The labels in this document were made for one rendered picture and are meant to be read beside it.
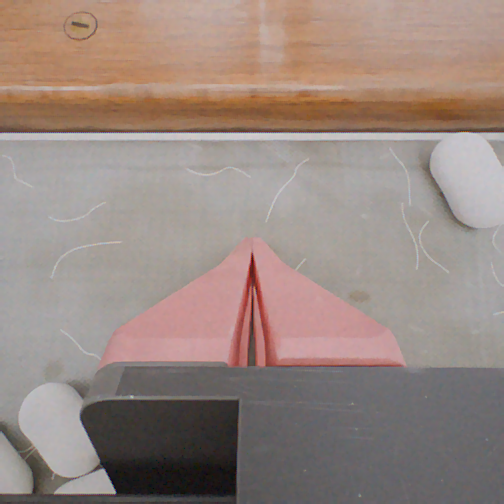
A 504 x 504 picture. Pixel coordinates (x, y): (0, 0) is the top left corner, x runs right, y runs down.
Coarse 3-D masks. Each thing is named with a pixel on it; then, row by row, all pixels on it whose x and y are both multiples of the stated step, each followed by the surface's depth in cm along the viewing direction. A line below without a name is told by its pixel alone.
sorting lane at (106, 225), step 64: (0, 192) 14; (64, 192) 14; (128, 192) 14; (192, 192) 14; (256, 192) 14; (320, 192) 14; (384, 192) 14; (0, 256) 14; (64, 256) 14; (128, 256) 13; (192, 256) 13; (320, 256) 13; (384, 256) 13; (448, 256) 13; (0, 320) 13; (64, 320) 13; (128, 320) 13; (384, 320) 13; (448, 320) 13; (0, 384) 13
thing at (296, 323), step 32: (256, 256) 10; (256, 288) 9; (288, 288) 8; (320, 288) 8; (256, 320) 11; (288, 320) 6; (320, 320) 6; (352, 320) 6; (256, 352) 11; (288, 352) 5; (320, 352) 5; (352, 352) 5; (384, 352) 5
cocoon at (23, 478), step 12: (0, 432) 12; (0, 444) 11; (0, 456) 11; (12, 456) 11; (0, 468) 11; (12, 468) 11; (24, 468) 11; (0, 480) 11; (12, 480) 11; (24, 480) 11; (0, 492) 10; (12, 492) 11; (24, 492) 11
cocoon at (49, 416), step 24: (48, 384) 11; (24, 408) 11; (48, 408) 11; (72, 408) 11; (24, 432) 11; (48, 432) 11; (72, 432) 11; (48, 456) 11; (72, 456) 10; (96, 456) 11
